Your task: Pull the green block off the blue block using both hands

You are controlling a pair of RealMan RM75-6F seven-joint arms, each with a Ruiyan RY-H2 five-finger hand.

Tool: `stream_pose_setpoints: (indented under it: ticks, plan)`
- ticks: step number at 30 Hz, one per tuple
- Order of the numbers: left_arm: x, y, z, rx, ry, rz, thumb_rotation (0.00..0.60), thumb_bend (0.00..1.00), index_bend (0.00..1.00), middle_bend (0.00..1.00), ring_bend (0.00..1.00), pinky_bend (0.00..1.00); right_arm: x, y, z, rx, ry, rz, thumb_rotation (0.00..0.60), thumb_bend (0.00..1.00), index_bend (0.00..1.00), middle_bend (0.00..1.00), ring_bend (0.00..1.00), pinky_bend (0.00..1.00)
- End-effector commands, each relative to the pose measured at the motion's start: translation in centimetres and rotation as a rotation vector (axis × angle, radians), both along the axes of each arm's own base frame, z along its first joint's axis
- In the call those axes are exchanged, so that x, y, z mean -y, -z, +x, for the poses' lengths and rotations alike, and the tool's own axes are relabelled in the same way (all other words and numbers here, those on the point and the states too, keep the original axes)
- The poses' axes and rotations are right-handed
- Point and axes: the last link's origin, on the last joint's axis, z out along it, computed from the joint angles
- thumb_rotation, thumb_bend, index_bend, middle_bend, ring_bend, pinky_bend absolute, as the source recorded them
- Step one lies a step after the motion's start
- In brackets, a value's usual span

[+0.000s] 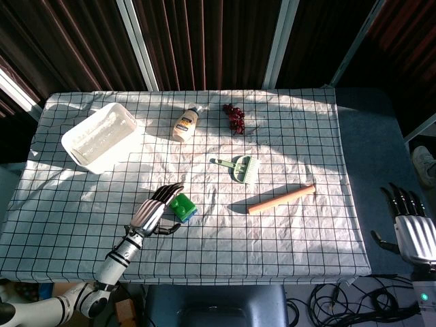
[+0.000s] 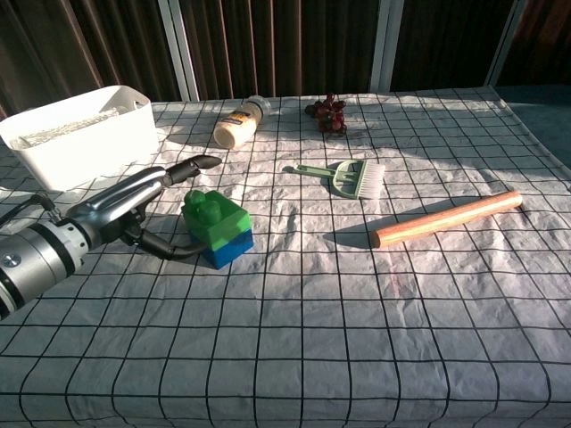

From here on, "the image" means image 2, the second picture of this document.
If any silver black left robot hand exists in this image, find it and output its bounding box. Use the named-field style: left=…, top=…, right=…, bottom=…
left=65, top=154, right=223, bottom=261

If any green toy block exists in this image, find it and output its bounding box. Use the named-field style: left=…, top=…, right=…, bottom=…
left=180, top=189, right=253, bottom=253

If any blue toy block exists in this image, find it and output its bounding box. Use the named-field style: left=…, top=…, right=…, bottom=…
left=190, top=229, right=255, bottom=270

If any white plastic basket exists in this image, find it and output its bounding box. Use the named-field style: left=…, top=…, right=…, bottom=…
left=0, top=85, right=160, bottom=193

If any clear crinkled plastic liner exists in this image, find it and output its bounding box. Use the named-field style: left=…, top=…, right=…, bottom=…
left=8, top=100, right=148, bottom=149

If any beige plastic bottle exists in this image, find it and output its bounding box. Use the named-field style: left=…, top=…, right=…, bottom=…
left=212, top=95, right=272, bottom=151

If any white black grid tablecloth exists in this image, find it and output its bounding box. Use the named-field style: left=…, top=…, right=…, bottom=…
left=0, top=86, right=571, bottom=428

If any dark red grape bunch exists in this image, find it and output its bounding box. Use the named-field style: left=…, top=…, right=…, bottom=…
left=304, top=92, right=348, bottom=138

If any green hand brush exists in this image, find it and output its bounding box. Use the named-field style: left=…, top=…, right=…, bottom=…
left=282, top=160, right=386, bottom=201

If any wooden rolling pin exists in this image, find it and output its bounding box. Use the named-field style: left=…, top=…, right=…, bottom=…
left=369, top=190, right=523, bottom=249

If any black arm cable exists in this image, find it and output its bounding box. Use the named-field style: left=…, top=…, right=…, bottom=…
left=0, top=193, right=62, bottom=225

